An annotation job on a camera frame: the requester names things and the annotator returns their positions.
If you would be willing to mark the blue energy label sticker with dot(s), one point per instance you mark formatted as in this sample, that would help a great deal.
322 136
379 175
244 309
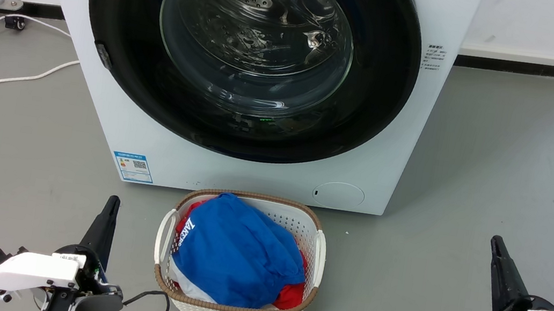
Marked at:
133 168

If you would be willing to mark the white garment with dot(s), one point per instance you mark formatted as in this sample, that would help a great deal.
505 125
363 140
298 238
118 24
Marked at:
185 285

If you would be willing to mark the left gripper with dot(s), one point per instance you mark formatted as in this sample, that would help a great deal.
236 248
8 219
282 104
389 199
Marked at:
91 303

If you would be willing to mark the small text sticker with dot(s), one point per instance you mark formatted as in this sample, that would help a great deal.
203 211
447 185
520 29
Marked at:
434 57

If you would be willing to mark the round white filter cover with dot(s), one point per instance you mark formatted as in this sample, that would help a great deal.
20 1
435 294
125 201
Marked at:
338 195

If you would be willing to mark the white washing machine body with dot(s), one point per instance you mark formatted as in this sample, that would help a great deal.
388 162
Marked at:
252 179

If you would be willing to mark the red garment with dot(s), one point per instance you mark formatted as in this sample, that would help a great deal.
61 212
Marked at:
289 298

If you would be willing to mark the round black glass washer door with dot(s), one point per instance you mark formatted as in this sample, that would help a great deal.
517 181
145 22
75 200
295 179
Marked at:
120 74

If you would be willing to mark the blue garment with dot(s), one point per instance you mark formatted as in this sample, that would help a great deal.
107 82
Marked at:
241 253

